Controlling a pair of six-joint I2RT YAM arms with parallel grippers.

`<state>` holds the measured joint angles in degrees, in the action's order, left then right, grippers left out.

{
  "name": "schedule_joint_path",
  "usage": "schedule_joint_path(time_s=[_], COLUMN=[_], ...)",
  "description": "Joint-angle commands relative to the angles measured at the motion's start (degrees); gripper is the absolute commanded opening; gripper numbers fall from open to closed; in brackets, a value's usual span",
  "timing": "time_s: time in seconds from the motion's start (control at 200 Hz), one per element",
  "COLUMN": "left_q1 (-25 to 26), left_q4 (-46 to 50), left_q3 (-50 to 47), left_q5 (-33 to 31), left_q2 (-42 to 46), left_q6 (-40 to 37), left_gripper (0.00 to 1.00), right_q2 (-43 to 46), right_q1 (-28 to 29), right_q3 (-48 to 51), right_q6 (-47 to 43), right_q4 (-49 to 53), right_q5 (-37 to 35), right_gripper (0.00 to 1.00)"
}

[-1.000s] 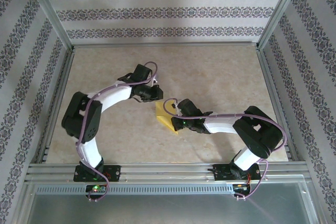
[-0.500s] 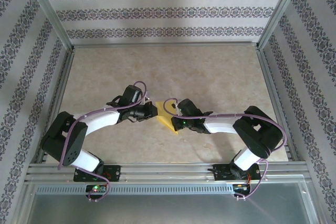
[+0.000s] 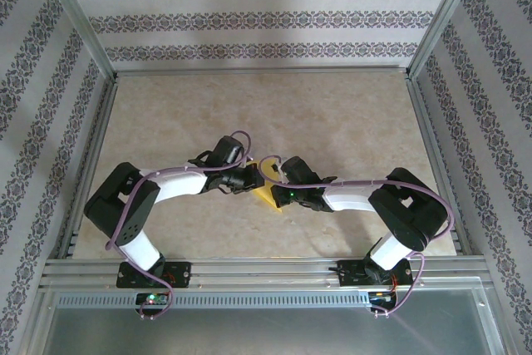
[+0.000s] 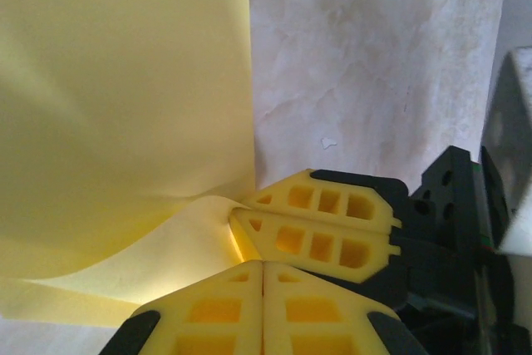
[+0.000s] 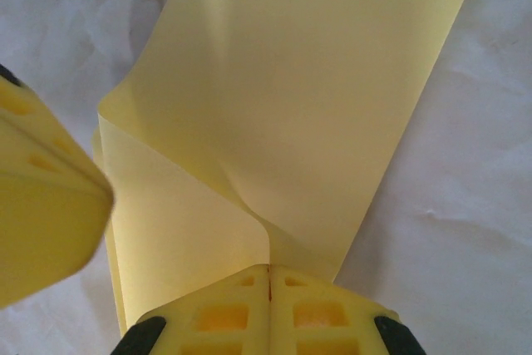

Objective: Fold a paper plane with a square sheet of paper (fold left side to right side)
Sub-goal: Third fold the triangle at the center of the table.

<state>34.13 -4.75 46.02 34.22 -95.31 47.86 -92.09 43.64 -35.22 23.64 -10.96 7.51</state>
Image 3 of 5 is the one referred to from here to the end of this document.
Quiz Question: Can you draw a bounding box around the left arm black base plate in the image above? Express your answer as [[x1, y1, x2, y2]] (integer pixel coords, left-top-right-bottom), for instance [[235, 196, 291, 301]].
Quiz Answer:
[[117, 261, 192, 289]]

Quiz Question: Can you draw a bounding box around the grey metal sheet panel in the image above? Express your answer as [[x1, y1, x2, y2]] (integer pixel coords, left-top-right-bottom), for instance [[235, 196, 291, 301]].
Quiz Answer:
[[39, 288, 510, 355]]

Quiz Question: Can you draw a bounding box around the grey slotted cable duct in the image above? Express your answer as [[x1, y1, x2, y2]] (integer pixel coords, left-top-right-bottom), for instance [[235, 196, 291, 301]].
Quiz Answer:
[[56, 291, 371, 309]]

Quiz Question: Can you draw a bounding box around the controller board with green light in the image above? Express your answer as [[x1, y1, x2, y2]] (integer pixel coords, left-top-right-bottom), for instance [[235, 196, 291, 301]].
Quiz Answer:
[[135, 292, 170, 306]]

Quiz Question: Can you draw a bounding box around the controller board with orange wires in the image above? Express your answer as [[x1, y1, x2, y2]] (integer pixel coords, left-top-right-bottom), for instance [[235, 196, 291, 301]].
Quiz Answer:
[[369, 290, 398, 304]]

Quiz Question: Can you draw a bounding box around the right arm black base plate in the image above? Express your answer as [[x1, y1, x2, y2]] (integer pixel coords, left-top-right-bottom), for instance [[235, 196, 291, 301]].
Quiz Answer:
[[337, 259, 413, 288]]

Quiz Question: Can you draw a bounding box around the short aluminium table rail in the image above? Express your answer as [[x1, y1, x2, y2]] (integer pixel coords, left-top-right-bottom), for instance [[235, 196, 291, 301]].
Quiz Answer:
[[112, 65, 412, 78]]

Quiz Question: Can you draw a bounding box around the long aluminium mounting rail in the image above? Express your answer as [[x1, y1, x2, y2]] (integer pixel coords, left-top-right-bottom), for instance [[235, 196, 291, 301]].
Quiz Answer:
[[39, 255, 490, 292]]

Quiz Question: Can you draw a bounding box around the aluminium frame post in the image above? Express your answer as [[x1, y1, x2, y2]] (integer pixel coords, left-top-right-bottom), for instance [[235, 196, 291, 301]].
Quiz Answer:
[[32, 0, 121, 81], [406, 0, 491, 80]]

